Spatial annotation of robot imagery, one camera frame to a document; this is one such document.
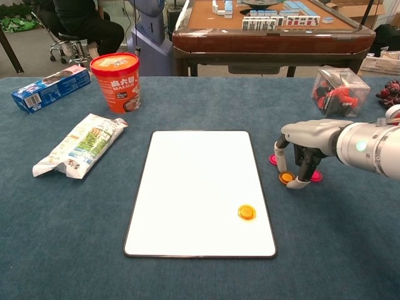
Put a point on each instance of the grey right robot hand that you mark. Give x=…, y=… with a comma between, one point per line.
x=315, y=134

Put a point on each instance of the pink round magnet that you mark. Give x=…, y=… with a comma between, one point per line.
x=317, y=176
x=272, y=159

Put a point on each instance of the orange round magnet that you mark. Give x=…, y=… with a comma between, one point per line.
x=286, y=177
x=247, y=212

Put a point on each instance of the blue robot base housing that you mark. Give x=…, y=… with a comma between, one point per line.
x=150, y=50

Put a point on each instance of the white rectangular board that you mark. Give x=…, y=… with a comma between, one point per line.
x=193, y=193

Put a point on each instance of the clear box with red toy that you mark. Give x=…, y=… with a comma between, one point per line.
x=337, y=93

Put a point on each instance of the dark red grape bunch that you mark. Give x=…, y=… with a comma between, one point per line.
x=390, y=93

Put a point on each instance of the white plastic basket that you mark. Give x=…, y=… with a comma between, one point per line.
x=381, y=65

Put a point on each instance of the brown mahjong table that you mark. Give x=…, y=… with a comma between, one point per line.
x=268, y=40

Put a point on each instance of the single blue mahjong tile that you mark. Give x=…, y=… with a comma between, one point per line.
x=328, y=20

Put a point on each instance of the row of face-up mahjong tiles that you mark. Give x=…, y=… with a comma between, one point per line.
x=293, y=21

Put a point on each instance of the blue table cloth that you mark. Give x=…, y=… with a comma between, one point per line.
x=200, y=103

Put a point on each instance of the black bag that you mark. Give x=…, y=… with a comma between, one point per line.
x=389, y=37

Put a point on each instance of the black tripod stand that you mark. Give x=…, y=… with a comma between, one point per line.
x=366, y=15

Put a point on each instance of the blue mahjong tile stack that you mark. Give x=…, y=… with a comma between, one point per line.
x=228, y=7
x=295, y=5

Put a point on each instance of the brown cardboard box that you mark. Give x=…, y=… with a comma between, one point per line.
x=359, y=11

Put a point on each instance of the row of blue-backed mahjong tiles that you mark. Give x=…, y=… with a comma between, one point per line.
x=265, y=13

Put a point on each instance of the orange instant noodle cup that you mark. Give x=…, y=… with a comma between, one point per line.
x=120, y=87

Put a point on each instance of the white snack bag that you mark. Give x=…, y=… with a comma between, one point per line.
x=84, y=147

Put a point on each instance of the seated person in black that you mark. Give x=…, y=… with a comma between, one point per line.
x=90, y=28

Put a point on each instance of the black swivel stool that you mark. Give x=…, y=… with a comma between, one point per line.
x=70, y=37

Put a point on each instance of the blue cookie box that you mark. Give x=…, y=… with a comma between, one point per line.
x=50, y=90

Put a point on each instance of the black slanted table leg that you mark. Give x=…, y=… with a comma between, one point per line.
x=12, y=53

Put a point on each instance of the green foliage pile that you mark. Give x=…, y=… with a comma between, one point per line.
x=15, y=25

